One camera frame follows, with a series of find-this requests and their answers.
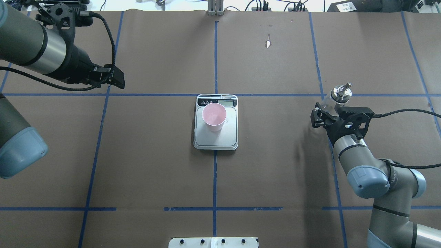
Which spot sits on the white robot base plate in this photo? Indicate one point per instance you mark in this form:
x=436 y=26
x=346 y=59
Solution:
x=214 y=242

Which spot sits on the glass sauce dispenser bottle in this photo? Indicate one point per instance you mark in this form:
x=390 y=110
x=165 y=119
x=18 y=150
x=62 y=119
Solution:
x=339 y=96

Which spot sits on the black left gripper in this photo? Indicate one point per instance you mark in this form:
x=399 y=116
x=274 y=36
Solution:
x=80 y=61

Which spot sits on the black box on desk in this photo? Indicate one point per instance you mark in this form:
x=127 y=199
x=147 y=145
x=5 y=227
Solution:
x=382 y=6

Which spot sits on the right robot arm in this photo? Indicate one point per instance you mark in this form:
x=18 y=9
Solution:
x=390 y=184

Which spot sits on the aluminium frame post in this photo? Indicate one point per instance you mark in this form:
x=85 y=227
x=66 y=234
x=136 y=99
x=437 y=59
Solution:
x=215 y=8

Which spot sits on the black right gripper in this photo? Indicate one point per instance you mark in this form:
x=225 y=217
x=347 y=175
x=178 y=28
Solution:
x=336 y=133

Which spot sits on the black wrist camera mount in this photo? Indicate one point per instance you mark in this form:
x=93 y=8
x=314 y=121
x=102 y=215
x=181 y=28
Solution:
x=64 y=19
x=360 y=118

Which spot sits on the blue tape long line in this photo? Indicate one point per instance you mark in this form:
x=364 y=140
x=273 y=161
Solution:
x=338 y=208

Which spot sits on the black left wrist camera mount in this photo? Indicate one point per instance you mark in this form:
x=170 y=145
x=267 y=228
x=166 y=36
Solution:
x=64 y=19

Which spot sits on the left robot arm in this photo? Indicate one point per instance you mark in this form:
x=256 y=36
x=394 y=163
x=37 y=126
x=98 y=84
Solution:
x=45 y=45

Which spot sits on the blue tape cross line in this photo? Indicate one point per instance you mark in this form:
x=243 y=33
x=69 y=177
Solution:
x=195 y=95

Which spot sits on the white digital kitchen scale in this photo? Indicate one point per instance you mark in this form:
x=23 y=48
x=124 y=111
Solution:
x=226 y=138

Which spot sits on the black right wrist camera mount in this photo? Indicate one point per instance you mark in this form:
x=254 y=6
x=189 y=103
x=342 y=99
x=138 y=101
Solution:
x=360 y=118

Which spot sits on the pink plastic cup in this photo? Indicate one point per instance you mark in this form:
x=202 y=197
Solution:
x=214 y=116

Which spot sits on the brown paper table cover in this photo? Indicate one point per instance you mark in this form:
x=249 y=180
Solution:
x=123 y=172

